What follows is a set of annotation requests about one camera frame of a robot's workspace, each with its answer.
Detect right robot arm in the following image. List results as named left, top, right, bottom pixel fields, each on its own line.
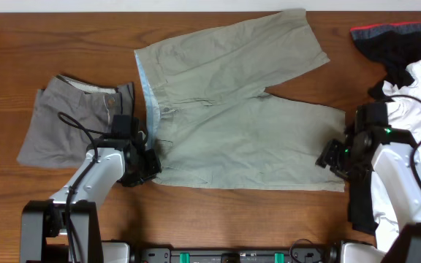
left=316, top=126, right=421, bottom=262

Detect white printed t-shirt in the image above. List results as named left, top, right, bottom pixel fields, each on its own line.
left=371, top=61, right=421, bottom=252

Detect black garment with red trim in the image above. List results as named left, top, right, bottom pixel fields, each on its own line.
left=348, top=22, right=421, bottom=235

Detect folded grey shorts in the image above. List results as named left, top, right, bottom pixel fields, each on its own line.
left=17, top=75, right=134, bottom=169

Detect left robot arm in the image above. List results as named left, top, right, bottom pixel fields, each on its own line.
left=19, top=136, right=162, bottom=262

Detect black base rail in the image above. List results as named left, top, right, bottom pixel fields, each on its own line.
left=130, top=239, right=341, bottom=263

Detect khaki beige shorts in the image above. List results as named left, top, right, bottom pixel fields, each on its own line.
left=134, top=9, right=345, bottom=191

